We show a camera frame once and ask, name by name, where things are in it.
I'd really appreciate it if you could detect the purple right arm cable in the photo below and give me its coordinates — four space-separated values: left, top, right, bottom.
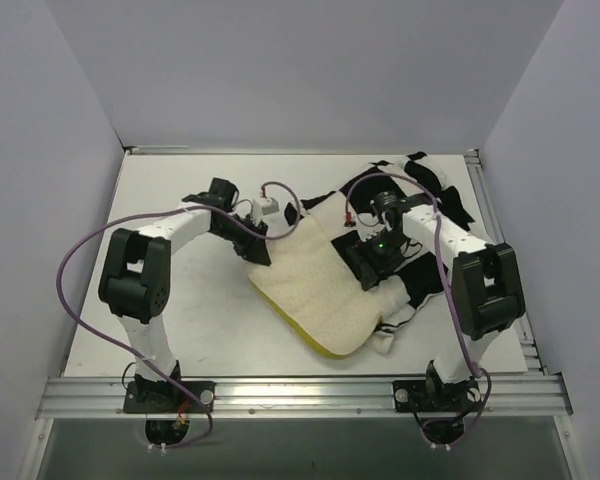
342 172 492 446

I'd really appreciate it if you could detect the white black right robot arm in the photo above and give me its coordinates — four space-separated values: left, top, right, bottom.
345 192 526 409

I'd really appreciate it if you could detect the aluminium right side rail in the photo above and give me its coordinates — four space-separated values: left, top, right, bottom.
453 154 547 375

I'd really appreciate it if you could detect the cream quilted pillow yellow edge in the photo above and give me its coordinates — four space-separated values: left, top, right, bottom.
247 216 388 358

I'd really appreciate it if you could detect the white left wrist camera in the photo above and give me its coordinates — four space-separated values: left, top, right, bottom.
252 197 280 218

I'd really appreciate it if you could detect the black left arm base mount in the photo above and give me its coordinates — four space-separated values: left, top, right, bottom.
122 376 216 414

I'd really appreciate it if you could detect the aluminium front frame rail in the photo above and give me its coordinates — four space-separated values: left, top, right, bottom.
37 372 572 419

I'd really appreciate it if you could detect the aluminium back frame rail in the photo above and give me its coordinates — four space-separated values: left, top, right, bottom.
125 145 189 155

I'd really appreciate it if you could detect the aluminium frame rail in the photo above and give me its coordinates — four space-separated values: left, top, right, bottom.
37 372 572 419
125 145 189 155

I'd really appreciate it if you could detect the black white checkered pillowcase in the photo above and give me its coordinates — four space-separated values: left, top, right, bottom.
272 152 474 358

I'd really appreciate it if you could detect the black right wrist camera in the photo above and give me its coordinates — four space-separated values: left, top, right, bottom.
371 191 400 218

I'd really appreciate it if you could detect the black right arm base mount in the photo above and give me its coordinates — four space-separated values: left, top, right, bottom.
392 379 482 414

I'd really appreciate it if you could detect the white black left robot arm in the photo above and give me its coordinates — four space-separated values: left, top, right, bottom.
98 178 271 411

